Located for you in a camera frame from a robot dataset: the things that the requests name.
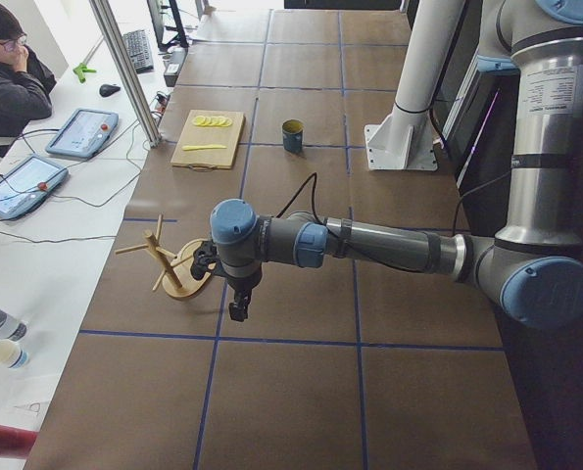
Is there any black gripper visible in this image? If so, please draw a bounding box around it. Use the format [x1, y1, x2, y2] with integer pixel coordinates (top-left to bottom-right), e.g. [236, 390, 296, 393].
[227, 273, 261, 321]

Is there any dark green HOME mug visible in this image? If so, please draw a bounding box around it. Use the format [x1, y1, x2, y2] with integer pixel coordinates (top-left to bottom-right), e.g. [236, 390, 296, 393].
[281, 119, 304, 154]

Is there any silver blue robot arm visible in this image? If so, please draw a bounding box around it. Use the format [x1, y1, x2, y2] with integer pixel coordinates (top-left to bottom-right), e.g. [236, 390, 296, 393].
[195, 1, 583, 329]

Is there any wooden cup storage rack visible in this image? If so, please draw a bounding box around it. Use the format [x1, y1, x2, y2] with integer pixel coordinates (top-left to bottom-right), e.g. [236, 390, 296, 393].
[115, 214, 211, 300]

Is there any white paper cup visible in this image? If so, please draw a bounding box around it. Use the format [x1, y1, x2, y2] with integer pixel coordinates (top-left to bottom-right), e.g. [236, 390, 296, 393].
[0, 340, 29, 369]

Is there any yellow plastic knife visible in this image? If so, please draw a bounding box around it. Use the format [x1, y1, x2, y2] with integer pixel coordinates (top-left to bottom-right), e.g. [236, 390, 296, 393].
[181, 144, 227, 152]

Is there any bamboo cutting board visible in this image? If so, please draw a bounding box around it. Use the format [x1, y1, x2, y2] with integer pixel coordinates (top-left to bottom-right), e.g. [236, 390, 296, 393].
[170, 109, 245, 169]

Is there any far teach pendant tablet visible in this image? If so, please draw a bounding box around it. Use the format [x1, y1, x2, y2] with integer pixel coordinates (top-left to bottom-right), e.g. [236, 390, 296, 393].
[45, 108, 119, 160]

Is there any teach pendant tablet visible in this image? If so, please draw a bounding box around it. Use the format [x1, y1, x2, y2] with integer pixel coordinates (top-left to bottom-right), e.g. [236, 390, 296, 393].
[0, 155, 70, 220]
[45, 108, 119, 160]

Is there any near teach pendant tablet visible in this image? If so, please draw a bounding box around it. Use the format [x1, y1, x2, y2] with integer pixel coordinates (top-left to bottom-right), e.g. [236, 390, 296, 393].
[0, 155, 70, 220]

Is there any black box with label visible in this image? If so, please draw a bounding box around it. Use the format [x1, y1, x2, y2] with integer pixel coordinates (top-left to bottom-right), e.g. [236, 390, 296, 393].
[164, 47, 187, 87]

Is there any black computer mouse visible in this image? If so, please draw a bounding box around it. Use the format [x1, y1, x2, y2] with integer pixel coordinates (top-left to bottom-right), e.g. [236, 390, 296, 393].
[99, 84, 121, 98]

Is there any black keyboard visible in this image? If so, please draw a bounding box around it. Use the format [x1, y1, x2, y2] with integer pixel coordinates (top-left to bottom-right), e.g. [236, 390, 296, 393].
[122, 29, 154, 73]

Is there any green plastic clamp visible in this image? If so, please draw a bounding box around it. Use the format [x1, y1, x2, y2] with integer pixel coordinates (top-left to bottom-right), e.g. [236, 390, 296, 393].
[73, 63, 97, 83]

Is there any red object at edge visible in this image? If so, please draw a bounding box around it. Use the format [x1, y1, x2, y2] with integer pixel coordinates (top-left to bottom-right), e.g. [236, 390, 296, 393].
[0, 424, 38, 459]

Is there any person in black jacket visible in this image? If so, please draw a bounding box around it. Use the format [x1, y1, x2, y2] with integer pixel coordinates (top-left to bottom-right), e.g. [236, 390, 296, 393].
[0, 4, 56, 137]

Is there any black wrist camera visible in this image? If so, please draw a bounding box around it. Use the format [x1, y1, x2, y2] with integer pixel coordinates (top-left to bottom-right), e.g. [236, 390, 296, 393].
[190, 240, 219, 281]

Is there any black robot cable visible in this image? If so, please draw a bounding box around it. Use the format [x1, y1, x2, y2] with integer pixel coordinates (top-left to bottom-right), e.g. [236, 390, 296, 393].
[273, 171, 512, 275]

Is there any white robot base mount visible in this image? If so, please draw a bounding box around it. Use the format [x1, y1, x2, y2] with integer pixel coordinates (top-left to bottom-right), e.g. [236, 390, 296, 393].
[364, 0, 465, 171]

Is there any aluminium frame post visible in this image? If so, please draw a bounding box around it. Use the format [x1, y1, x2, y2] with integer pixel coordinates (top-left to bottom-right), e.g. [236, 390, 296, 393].
[89, 0, 162, 148]

